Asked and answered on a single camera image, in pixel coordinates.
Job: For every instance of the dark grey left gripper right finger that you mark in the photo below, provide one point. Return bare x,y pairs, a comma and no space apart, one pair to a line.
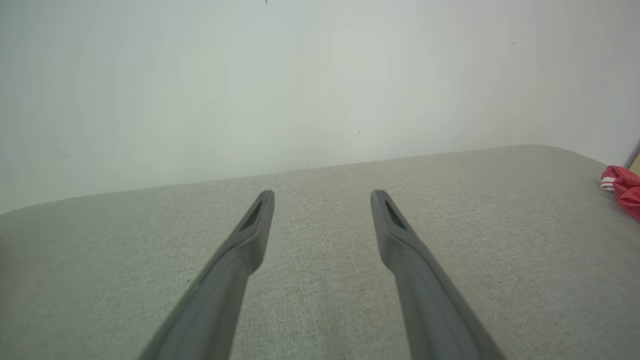
425,300

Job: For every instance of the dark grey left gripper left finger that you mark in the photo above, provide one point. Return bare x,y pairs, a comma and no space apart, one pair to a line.
225,290

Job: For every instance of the red basketball jersey number 23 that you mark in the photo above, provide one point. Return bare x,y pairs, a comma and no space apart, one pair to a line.
627,190

